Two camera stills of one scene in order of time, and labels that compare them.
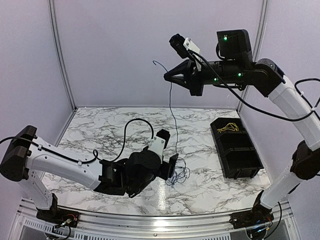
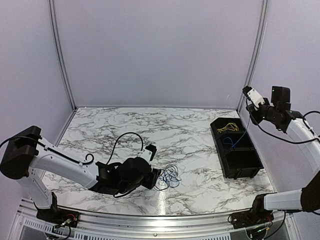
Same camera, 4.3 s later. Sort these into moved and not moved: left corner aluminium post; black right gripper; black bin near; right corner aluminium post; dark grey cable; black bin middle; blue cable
Moved: black right gripper; blue cable; dark grey cable
Not moved: black bin middle; left corner aluminium post; black bin near; right corner aluminium post
